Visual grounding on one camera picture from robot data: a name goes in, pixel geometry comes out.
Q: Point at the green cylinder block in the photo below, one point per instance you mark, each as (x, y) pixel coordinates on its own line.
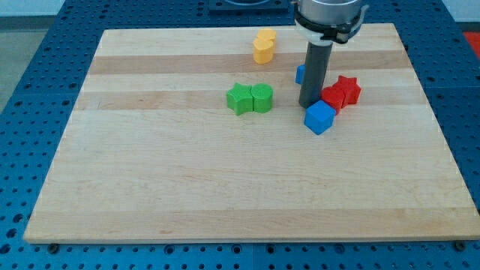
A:
(262, 97)

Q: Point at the yellow heart block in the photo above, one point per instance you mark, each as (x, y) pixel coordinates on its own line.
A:
(263, 51)

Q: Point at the green star block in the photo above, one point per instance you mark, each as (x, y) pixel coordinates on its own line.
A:
(239, 99)

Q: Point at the yellow hexagon block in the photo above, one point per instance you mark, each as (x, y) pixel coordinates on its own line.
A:
(267, 34)

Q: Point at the blue cube block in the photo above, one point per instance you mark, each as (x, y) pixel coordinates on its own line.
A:
(319, 117)

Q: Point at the red star block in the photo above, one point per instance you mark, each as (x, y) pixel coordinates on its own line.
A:
(350, 88)

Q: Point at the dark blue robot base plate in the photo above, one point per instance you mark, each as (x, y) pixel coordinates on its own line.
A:
(223, 6)

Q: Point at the wooden board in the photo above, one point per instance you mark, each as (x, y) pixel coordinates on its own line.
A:
(152, 154)

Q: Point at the small blue block behind rod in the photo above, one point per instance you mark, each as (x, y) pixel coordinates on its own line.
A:
(300, 71)

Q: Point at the red round block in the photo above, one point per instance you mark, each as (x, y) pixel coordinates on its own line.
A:
(334, 97)

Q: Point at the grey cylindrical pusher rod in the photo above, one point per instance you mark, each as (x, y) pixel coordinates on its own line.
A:
(315, 67)

